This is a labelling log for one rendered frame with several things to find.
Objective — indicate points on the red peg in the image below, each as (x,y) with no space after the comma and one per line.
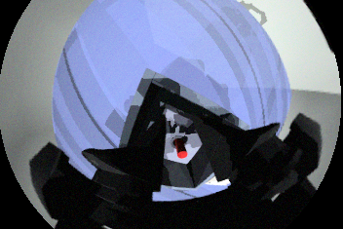
(180,149)

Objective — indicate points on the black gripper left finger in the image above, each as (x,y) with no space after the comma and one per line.
(144,158)

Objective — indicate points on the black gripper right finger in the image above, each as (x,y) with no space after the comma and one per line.
(227,147)

